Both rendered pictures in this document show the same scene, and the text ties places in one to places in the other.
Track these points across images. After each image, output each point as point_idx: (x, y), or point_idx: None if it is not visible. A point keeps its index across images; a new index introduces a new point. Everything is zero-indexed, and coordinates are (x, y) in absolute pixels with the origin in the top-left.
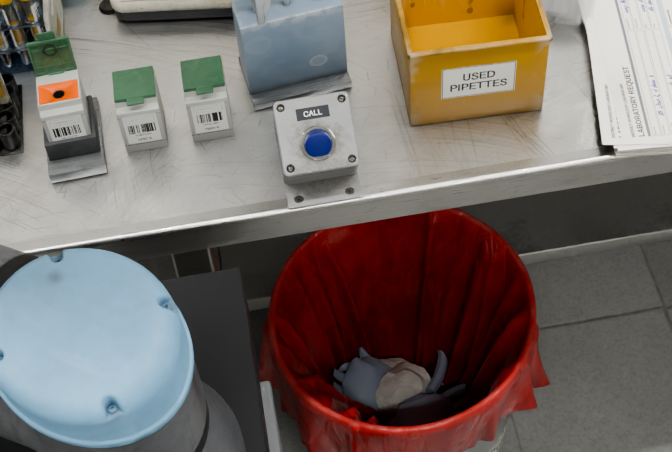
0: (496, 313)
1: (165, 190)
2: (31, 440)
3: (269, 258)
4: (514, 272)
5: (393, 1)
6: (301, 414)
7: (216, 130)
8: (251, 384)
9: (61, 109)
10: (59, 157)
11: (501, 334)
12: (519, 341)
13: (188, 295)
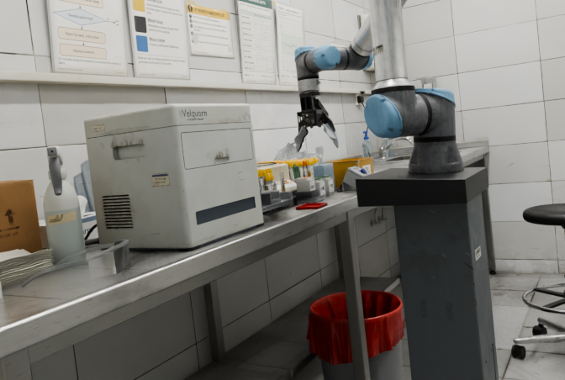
0: (366, 314)
1: (340, 197)
2: (443, 110)
3: (285, 359)
4: (362, 294)
5: (334, 169)
6: (366, 334)
7: (332, 191)
8: None
9: (310, 179)
10: (313, 197)
11: (377, 308)
12: (382, 303)
13: (392, 169)
